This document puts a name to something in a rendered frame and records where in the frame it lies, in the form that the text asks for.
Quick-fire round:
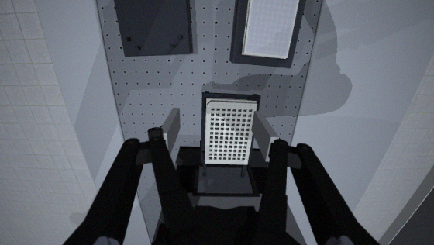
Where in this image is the white multi-well plate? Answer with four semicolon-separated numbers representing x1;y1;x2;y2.
205;98;257;164

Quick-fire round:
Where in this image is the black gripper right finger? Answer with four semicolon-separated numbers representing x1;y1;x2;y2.
251;111;380;245

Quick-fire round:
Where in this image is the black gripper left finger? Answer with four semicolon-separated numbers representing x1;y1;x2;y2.
63;108;210;245

